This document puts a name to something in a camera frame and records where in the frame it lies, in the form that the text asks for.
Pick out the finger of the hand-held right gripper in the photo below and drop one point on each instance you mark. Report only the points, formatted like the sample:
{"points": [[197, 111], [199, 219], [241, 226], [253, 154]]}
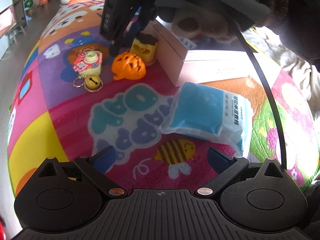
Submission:
{"points": [[138, 25], [118, 42]]}

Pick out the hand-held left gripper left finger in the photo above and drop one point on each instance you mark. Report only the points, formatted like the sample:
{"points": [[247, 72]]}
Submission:
{"points": [[103, 156]]}

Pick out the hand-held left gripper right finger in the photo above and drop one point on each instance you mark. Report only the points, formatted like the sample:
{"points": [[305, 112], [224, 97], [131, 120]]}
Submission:
{"points": [[218, 158]]}

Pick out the yellow brown pudding toy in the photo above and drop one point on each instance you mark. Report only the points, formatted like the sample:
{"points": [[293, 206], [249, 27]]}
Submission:
{"points": [[143, 48]]}

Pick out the orange toy helmet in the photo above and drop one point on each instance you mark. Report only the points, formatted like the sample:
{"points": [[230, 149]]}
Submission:
{"points": [[128, 66]]}

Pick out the pink cardboard box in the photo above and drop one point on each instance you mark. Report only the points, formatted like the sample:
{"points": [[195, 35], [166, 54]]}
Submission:
{"points": [[175, 62]]}

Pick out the blue tissue packet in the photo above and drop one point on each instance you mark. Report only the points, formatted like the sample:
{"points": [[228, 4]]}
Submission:
{"points": [[200, 110]]}

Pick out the white battery holder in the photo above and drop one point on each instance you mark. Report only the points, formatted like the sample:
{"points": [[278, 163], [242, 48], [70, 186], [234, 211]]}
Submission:
{"points": [[188, 42]]}

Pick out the colourful printed mat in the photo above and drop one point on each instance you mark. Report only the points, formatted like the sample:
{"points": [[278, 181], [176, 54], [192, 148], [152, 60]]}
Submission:
{"points": [[62, 110]]}

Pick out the watermelon pattern ball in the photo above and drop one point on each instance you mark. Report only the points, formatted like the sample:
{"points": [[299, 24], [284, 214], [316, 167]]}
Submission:
{"points": [[28, 3]]}

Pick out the small wooden stool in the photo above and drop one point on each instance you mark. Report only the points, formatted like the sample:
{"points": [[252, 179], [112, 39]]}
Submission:
{"points": [[15, 30]]}

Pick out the pink paper bag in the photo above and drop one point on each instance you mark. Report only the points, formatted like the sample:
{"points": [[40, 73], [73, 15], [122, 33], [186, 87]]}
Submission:
{"points": [[5, 20]]}

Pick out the white pink clothes pile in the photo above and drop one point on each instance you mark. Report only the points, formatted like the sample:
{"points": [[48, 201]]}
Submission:
{"points": [[295, 62]]}

